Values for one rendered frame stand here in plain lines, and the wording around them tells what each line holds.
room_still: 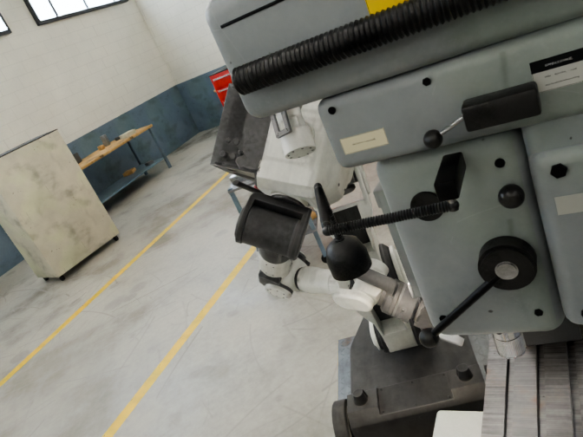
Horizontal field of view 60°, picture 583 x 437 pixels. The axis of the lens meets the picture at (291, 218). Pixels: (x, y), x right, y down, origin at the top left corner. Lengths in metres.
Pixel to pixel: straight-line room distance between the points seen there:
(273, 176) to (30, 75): 8.91
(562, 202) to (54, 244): 6.35
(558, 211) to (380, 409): 1.26
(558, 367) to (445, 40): 0.89
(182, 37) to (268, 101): 11.26
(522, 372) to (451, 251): 0.62
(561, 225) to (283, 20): 0.41
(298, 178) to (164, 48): 11.21
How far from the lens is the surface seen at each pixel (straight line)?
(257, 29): 0.65
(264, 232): 1.11
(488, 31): 0.58
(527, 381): 1.28
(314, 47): 0.58
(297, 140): 1.01
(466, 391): 1.76
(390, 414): 1.79
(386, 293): 1.23
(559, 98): 0.61
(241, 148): 1.17
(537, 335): 1.34
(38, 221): 6.66
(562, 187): 0.65
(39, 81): 9.97
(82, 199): 6.93
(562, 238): 0.69
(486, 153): 0.66
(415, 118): 0.63
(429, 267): 0.75
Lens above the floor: 1.85
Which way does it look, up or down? 22 degrees down
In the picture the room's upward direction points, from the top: 24 degrees counter-clockwise
